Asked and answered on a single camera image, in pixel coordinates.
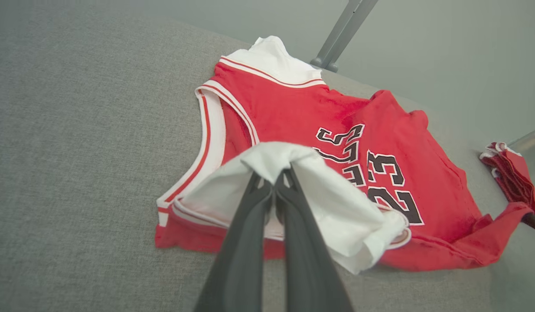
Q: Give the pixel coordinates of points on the red white basketball shorts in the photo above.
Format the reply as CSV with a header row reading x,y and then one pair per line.
x,y
517,177

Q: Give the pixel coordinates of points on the grey metal bar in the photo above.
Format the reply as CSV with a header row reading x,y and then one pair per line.
x,y
530,141

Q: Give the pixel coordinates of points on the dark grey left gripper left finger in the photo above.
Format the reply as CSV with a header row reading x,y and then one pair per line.
x,y
241,260

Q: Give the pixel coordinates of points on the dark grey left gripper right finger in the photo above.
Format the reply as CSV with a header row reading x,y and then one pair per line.
x,y
306,260

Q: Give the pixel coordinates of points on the red white basketball jersey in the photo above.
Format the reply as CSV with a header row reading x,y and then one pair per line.
x,y
285,112

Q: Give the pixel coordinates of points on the grey metal partition post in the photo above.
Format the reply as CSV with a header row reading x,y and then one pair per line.
x,y
337,34
352,34

